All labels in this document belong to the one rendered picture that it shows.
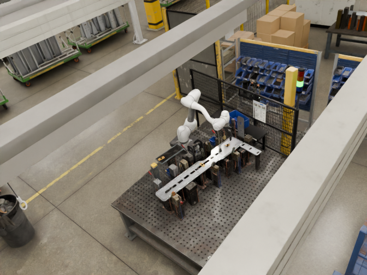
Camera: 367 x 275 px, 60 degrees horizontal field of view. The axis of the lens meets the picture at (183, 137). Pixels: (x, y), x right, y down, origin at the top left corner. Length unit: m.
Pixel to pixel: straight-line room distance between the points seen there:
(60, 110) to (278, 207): 0.71
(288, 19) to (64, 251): 6.63
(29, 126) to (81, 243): 4.10
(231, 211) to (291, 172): 3.35
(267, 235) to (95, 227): 4.68
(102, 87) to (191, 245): 2.83
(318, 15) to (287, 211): 9.89
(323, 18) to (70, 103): 9.60
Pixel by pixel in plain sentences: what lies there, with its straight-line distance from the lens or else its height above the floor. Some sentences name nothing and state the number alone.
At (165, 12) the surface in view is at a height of 1.93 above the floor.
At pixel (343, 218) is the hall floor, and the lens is 4.93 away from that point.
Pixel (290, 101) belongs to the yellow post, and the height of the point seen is 1.61.
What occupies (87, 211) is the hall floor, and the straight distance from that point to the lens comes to 5.37.
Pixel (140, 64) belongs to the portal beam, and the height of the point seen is 3.32.
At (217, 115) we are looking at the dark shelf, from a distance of 4.81.
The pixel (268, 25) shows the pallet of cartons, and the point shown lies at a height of 0.97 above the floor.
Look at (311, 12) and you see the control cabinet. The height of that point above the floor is 0.43.
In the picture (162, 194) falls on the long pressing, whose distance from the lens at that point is 3.81.
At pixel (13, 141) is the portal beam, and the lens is 0.99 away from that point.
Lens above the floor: 3.81
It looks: 38 degrees down
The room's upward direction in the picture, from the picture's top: 10 degrees counter-clockwise
